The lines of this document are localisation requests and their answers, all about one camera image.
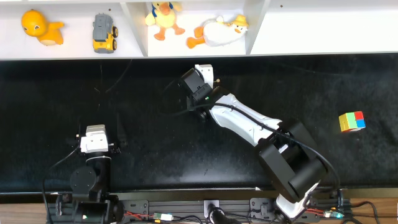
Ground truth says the mounting rail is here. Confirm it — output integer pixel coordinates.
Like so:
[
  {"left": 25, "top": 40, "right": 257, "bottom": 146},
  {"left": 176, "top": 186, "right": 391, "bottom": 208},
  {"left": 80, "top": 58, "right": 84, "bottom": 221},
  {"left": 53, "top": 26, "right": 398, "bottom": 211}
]
[{"left": 46, "top": 188, "right": 383, "bottom": 224}]

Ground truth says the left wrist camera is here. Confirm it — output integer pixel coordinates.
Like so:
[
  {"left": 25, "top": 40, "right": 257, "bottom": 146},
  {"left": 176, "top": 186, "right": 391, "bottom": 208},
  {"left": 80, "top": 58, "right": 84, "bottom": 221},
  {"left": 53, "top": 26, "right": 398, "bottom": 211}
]
[{"left": 80, "top": 124, "right": 109, "bottom": 154}]

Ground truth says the yellow rubber duck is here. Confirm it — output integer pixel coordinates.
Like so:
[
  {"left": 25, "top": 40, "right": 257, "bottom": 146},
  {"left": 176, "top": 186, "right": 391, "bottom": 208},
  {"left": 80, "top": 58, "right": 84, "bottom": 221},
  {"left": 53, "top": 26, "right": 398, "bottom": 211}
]
[{"left": 21, "top": 9, "right": 65, "bottom": 47}]

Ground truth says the many-coloured puzzle cube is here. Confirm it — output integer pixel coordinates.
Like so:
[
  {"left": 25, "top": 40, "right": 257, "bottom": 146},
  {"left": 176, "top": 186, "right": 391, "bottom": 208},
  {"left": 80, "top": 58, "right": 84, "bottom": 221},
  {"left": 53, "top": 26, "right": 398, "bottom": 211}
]
[{"left": 338, "top": 111, "right": 366, "bottom": 133}]

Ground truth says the white shelf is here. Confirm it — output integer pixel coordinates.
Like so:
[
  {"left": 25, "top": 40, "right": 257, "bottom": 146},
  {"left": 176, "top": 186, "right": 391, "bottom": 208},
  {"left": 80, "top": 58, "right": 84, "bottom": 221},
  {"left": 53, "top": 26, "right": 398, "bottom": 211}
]
[{"left": 0, "top": 0, "right": 398, "bottom": 61}]

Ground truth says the grey and yellow toy truck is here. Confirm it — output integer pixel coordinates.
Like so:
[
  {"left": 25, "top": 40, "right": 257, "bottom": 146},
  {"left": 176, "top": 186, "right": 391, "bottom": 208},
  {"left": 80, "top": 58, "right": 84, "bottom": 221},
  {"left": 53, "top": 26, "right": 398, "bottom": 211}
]
[{"left": 91, "top": 12, "right": 119, "bottom": 54}]

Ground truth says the white plush duck yellow hat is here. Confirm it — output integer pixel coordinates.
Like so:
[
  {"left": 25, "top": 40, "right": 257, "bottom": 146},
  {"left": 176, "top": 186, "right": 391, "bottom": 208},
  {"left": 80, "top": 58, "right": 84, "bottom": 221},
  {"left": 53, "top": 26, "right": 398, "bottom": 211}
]
[{"left": 186, "top": 14, "right": 249, "bottom": 49}]

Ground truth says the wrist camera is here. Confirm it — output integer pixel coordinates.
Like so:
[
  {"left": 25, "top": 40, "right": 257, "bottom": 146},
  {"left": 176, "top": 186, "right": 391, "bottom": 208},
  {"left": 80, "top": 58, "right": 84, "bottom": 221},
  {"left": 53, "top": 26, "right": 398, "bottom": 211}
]
[
  {"left": 80, "top": 124, "right": 109, "bottom": 154},
  {"left": 194, "top": 63, "right": 215, "bottom": 90}
]

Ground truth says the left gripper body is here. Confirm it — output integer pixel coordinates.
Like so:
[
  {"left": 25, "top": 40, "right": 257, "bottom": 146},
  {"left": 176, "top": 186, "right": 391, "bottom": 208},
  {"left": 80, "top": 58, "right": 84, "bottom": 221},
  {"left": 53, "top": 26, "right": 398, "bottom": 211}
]
[{"left": 107, "top": 141, "right": 123, "bottom": 155}]

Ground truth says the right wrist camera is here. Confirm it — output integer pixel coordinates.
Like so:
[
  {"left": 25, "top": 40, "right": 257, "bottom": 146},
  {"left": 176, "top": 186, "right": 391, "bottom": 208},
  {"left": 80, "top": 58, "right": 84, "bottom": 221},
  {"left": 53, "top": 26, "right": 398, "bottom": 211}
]
[{"left": 194, "top": 63, "right": 215, "bottom": 90}]

